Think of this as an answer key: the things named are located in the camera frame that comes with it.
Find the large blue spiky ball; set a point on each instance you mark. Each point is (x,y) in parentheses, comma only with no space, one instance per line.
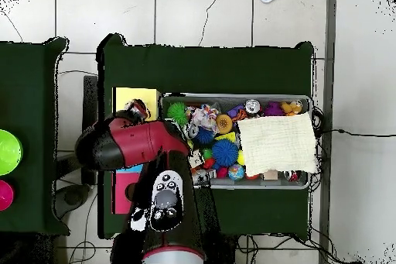
(225,152)

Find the globe print ball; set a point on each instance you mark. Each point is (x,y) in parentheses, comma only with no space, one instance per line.
(236,172)

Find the bright green round bowl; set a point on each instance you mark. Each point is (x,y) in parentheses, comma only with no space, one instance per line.
(9,152)

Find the cream muslin cloth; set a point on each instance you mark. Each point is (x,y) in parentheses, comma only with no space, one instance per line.
(278,143)

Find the dark grey floor pedal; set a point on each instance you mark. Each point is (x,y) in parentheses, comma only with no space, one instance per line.
(72,197)

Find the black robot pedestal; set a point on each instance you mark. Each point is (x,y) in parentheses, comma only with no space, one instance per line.
(224,251)

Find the orange yellow plush toy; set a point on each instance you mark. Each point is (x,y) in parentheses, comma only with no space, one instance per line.
(290,107)

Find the pink round bowl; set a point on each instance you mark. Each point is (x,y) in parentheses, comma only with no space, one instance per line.
(5,195)

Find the green spiky ball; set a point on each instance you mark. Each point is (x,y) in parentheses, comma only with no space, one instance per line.
(178,112)

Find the green covered side table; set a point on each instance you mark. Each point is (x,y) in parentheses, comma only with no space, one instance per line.
(31,90)

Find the purple knobbly ball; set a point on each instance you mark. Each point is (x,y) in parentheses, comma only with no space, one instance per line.
(272,109)

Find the wooden box with three holes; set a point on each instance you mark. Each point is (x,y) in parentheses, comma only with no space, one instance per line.
(151,100)

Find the toy burger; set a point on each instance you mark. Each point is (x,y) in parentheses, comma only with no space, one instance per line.
(223,123)

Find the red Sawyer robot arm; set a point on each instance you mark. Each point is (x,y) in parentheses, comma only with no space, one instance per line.
(139,143)

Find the silver drink can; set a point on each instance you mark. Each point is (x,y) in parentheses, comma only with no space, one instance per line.
(252,106)

